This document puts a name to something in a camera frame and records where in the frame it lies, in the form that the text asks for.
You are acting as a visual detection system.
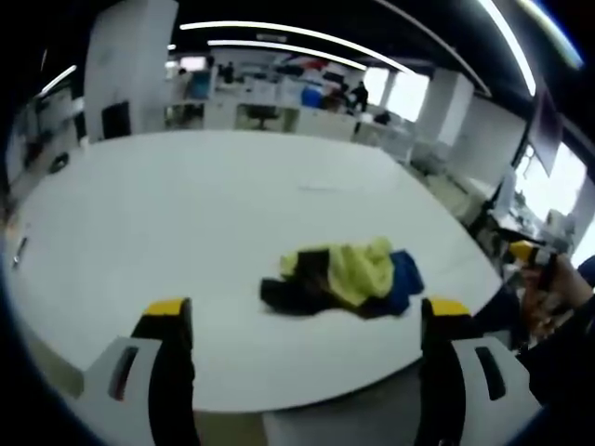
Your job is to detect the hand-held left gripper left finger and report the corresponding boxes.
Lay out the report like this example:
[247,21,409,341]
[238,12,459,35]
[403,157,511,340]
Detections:
[76,296,201,446]

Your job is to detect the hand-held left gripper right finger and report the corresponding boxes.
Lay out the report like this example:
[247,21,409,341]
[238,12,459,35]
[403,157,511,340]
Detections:
[416,296,543,446]

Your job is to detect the yellow black blue garment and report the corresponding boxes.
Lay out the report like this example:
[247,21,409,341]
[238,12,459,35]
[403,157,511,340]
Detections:
[258,235,426,321]

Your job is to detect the person's right hand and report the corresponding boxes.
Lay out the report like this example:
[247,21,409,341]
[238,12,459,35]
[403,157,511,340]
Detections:
[522,255,594,321]

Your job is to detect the pen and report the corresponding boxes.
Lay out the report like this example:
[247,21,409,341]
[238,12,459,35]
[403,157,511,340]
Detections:
[12,235,30,270]

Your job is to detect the curved ceiling light strip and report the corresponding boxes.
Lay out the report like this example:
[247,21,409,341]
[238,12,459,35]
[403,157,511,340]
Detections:
[477,0,538,98]

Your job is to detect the white office partition desks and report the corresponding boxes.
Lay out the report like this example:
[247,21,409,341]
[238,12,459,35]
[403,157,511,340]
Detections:
[204,99,419,164]

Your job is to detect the black panel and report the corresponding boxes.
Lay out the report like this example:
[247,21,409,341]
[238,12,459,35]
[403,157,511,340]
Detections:
[101,100,131,140]

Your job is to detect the black office chair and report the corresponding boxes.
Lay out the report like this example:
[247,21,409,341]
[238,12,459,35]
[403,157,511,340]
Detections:
[242,103,281,131]

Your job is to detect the long ceiling light strip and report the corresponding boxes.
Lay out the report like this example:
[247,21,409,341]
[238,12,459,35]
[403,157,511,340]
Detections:
[178,20,413,75]

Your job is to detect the short ceiling light strip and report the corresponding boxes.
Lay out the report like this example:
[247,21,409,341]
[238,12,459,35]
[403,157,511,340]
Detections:
[206,39,369,72]

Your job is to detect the white square pillar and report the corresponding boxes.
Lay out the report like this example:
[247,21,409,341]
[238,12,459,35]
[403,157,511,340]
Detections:
[83,0,180,143]

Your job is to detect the hanging wall poster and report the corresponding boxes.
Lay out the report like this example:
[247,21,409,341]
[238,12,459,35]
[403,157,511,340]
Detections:
[527,90,564,178]

